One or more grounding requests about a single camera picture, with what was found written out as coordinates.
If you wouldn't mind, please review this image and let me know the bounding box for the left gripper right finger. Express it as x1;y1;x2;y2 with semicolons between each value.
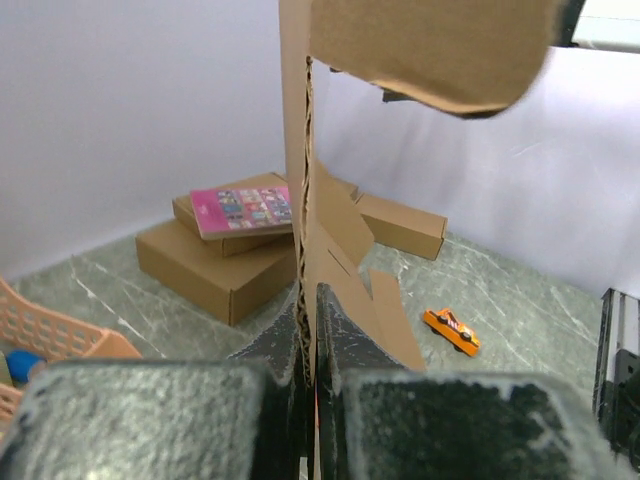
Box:
316;284;636;479

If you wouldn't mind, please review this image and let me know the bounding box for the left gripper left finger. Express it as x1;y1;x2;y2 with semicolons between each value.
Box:
1;302;305;479

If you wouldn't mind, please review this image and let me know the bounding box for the large cardboard box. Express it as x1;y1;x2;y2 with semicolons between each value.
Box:
135;220;296;326
277;0;566;480

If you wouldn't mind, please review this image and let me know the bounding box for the large bottom cardboard box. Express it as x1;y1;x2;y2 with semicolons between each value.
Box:
135;220;296;326

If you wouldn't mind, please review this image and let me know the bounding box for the folded cardboard box middle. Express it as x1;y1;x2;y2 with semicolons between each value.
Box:
348;185;448;260

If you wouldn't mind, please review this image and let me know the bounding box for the orange toy car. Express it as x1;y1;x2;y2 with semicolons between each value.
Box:
423;308;481;357

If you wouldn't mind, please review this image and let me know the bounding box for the pink paperback book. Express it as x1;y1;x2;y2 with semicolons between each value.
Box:
189;187;292;240

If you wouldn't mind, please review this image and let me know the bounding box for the peach plastic file organizer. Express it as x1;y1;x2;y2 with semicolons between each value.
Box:
1;281;141;433

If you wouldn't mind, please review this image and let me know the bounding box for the aluminium mounting rail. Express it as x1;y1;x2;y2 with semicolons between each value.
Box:
592;287;640;451

